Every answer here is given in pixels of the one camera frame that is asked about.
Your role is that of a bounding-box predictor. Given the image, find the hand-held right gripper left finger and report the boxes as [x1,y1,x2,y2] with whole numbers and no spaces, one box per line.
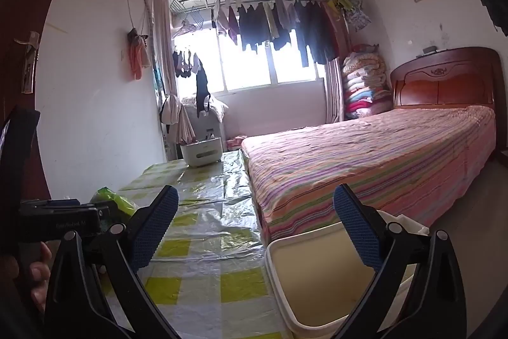
[43,185,180,339]

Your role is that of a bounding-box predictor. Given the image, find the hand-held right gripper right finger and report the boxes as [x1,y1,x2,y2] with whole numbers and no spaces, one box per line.
[317,183,468,339]

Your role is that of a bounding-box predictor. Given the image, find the white plastic bin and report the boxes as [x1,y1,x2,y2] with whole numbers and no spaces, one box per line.
[265,210,431,339]

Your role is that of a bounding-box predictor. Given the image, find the person's left hand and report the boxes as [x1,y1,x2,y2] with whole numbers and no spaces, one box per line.
[0,241,53,315]

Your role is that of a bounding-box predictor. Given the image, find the green plastic packet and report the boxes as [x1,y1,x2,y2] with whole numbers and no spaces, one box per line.
[89,186,137,220]

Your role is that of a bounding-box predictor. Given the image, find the yellow checked plastic tablecloth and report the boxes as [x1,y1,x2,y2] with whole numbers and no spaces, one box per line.
[99,150,294,339]

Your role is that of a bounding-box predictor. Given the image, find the bed with striped sheet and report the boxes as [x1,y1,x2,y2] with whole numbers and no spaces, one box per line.
[241,105,497,244]

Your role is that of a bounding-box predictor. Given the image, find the white plastic storage basket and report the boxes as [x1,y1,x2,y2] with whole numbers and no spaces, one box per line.
[180,137,223,167]

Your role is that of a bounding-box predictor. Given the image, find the grey washing machine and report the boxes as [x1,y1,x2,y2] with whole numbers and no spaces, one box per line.
[180,97,228,143]

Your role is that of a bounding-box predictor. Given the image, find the hanging beige cloth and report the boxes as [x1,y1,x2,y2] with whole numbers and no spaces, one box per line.
[160,95,197,146]

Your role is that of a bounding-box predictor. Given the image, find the pink patterned window curtain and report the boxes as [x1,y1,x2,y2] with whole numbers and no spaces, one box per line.
[321,1,354,124]

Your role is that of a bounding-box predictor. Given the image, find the stack of folded quilts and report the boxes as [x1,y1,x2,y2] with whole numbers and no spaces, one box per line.
[342,44,393,120]

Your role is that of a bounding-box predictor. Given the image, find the dark red door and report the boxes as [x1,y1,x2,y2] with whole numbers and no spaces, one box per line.
[0,0,65,205]

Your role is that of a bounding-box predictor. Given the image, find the hanging dark socks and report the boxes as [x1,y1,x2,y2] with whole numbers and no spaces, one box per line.
[171,49,203,78]

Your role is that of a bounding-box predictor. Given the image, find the wooden bed headboard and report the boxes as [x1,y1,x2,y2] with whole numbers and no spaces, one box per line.
[390,47,504,110]

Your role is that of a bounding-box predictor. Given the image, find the beige window curtain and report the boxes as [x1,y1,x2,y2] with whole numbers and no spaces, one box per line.
[153,0,180,161]

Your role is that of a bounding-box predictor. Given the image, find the window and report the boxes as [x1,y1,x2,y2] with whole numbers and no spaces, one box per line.
[172,0,330,93]

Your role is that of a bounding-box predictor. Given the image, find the row of hanging clothes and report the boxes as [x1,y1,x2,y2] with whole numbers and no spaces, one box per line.
[210,0,374,68]

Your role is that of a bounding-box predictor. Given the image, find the metal door handle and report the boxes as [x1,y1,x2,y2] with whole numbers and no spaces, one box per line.
[14,31,40,94]

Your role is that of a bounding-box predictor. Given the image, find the orange cloth on wall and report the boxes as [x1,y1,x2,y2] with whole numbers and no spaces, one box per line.
[127,28,152,81]

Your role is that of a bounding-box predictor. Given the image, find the metal wire rack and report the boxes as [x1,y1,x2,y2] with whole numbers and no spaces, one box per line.
[170,0,215,35]

